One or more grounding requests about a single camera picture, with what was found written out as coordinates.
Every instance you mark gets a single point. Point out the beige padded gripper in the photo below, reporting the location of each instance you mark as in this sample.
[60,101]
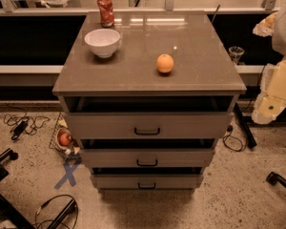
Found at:
[285,32]

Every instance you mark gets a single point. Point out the grey top drawer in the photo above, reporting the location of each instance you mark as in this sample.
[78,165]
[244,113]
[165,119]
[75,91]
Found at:
[139,126]

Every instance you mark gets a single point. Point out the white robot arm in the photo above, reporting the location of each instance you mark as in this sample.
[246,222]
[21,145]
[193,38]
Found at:
[274,25]

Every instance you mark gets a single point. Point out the grey drawer cabinet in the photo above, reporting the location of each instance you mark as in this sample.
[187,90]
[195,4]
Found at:
[203,80]

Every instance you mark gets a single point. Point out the clear glass cup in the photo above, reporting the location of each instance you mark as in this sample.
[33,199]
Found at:
[235,53]

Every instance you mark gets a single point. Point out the black bar right of cabinet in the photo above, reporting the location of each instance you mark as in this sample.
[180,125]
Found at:
[244,127]

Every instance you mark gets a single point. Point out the black chair leg right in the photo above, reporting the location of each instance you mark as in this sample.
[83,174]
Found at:
[274,178]

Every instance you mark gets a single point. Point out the orange fruit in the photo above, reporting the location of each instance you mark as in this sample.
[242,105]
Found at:
[164,63]

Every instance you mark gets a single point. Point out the white ceramic bowl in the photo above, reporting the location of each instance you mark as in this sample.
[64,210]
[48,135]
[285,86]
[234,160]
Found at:
[103,42]

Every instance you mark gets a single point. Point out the crushed red soda can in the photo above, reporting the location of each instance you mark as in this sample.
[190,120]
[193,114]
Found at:
[106,13]

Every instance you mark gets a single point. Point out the red apple in basket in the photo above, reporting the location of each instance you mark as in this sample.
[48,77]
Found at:
[65,139]

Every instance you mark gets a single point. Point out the blue tape cross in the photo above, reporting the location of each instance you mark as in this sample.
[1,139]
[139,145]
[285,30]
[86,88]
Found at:
[68,176]

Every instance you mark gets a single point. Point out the black chair base left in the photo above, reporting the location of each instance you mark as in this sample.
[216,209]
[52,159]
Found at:
[10,217]

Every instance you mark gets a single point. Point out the wire basket on floor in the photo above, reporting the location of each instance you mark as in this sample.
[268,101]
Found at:
[70,152]

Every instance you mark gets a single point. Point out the black power adapter with cable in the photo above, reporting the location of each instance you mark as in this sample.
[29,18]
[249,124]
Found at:
[21,123]

